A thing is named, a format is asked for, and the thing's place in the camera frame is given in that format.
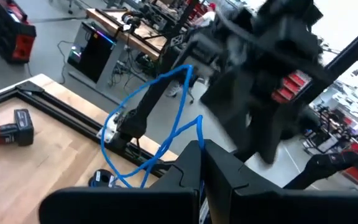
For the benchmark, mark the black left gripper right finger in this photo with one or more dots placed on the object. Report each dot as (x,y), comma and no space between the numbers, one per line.
(259,205)

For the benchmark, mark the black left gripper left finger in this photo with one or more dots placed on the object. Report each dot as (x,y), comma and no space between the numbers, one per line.
(135,205)

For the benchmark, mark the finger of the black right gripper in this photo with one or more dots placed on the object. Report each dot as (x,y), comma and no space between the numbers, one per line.
(272,130)
(228,105)

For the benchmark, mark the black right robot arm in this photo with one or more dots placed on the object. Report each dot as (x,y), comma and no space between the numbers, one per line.
(154,99)

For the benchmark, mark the wooden workbench grey legs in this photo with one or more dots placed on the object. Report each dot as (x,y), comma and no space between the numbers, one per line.
(135,31)

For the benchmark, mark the red black power tool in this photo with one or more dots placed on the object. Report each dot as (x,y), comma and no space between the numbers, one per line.
(11,132)

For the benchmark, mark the black computer tower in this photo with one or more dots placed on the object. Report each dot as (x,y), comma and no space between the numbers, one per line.
(93,53)

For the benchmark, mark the black red tool case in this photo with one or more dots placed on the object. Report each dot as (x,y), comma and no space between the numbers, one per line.
(11,34)

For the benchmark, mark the black rig frame post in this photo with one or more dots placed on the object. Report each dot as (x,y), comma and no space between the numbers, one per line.
(353,49)

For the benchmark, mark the white rail bracket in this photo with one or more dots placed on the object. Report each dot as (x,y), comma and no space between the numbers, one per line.
(109,127)

